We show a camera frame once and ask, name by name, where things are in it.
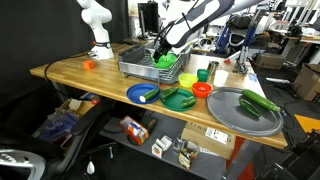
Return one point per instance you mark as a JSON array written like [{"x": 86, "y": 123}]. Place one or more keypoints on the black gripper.
[{"x": 162, "y": 50}]

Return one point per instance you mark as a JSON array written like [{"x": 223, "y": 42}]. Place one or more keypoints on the light green bowl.
[{"x": 165, "y": 62}]

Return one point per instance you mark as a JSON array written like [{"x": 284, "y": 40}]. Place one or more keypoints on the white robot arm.
[{"x": 95, "y": 15}]

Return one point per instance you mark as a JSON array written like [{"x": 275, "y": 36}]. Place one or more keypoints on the yellow bowl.
[{"x": 187, "y": 80}]

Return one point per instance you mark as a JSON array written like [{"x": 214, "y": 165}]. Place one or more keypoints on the orange bowl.
[{"x": 201, "y": 89}]

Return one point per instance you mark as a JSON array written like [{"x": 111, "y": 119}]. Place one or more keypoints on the grey dish rack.
[{"x": 137, "y": 61}]

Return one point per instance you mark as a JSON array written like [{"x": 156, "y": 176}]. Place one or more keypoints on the black computer monitor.
[{"x": 148, "y": 18}]

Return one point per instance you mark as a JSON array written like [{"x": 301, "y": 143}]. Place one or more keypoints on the cucumber piece on green plate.
[{"x": 167, "y": 93}]

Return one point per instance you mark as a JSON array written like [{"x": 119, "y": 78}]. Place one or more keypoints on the blue plate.
[{"x": 135, "y": 91}]

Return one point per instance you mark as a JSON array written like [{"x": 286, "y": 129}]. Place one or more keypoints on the dark green cup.
[{"x": 202, "y": 75}]

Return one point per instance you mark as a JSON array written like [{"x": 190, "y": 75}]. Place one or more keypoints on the cucumber piece on blue plate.
[{"x": 148, "y": 95}]

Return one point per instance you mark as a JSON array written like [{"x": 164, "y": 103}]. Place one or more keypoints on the dark green plate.
[{"x": 174, "y": 101}]

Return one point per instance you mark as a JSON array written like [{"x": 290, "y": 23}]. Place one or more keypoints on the steel cup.
[{"x": 213, "y": 66}]

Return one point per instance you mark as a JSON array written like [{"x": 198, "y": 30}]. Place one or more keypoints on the small cucumber piece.
[{"x": 190, "y": 101}]

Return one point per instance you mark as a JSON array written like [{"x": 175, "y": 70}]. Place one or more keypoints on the white cup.
[{"x": 220, "y": 78}]

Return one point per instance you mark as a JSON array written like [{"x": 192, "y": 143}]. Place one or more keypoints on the orange cube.
[{"x": 89, "y": 64}]

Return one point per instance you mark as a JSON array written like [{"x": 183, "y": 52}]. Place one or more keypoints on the large grey tray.
[{"x": 223, "y": 104}]

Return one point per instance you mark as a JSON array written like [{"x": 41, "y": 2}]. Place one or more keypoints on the colourful box on shelf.
[{"x": 134, "y": 130}]

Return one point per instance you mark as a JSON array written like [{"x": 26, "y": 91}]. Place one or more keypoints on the small white box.
[{"x": 161, "y": 145}]

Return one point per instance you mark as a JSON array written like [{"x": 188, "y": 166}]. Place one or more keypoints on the short cucumber on tray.
[{"x": 249, "y": 107}]

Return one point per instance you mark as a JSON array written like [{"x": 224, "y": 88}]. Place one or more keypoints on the long cucumber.
[{"x": 260, "y": 100}]

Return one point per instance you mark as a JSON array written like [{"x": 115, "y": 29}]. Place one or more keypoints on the cardboard box under table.
[{"x": 210, "y": 139}]

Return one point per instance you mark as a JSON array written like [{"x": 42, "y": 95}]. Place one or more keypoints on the black office chair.
[{"x": 43, "y": 159}]

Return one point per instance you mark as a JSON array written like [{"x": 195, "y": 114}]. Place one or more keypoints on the cardboard box at right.
[{"x": 307, "y": 83}]

